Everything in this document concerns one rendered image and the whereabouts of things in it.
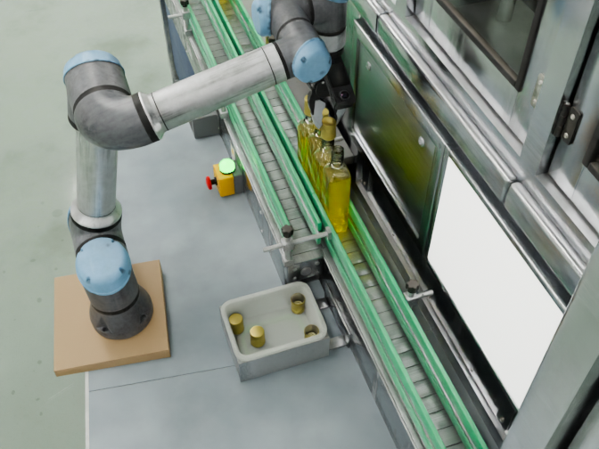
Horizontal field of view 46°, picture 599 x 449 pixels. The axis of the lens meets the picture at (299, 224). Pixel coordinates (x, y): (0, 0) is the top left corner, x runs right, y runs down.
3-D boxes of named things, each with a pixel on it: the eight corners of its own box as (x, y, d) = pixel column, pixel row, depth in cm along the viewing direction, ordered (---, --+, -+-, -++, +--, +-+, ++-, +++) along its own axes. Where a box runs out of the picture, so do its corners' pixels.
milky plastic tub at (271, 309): (330, 355, 171) (331, 334, 165) (240, 381, 166) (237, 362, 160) (306, 299, 182) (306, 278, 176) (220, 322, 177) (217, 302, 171)
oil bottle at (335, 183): (348, 231, 181) (352, 169, 165) (327, 236, 180) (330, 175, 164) (340, 216, 185) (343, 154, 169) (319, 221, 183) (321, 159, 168)
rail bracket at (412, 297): (431, 319, 163) (439, 283, 153) (404, 327, 162) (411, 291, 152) (423, 306, 166) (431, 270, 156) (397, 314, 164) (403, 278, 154)
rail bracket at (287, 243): (332, 256, 175) (333, 221, 166) (266, 273, 171) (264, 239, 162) (327, 247, 177) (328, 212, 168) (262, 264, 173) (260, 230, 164)
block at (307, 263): (324, 275, 180) (324, 257, 174) (288, 285, 178) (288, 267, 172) (319, 265, 182) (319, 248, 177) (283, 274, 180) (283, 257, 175)
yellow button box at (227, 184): (243, 192, 208) (242, 175, 203) (218, 199, 207) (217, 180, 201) (237, 177, 213) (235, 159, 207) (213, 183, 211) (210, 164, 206)
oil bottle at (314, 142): (332, 200, 188) (335, 138, 173) (312, 205, 187) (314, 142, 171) (325, 185, 192) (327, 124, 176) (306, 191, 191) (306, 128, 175)
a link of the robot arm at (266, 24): (266, 22, 133) (322, 11, 136) (248, -11, 139) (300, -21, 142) (267, 56, 139) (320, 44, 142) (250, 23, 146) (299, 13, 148)
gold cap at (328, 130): (338, 138, 166) (339, 124, 163) (324, 142, 166) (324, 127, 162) (332, 129, 169) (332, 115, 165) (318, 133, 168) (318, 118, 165)
